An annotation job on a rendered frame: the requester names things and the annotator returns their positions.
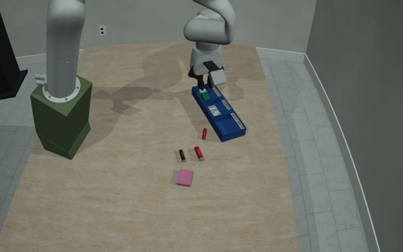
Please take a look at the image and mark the pink rectangular block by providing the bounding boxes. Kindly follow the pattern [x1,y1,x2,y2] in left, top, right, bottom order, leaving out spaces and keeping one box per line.
[176,169,193,187]

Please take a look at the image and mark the blue compartment tray with labels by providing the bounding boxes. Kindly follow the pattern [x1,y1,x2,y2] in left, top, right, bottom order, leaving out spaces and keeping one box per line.
[192,84,246,142]

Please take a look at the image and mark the white domino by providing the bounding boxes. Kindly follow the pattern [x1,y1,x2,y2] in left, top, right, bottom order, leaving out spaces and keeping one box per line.
[208,105,221,116]

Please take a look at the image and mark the green and white eraser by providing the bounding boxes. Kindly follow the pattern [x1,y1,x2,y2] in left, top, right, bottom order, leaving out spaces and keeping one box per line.
[199,89,210,100]

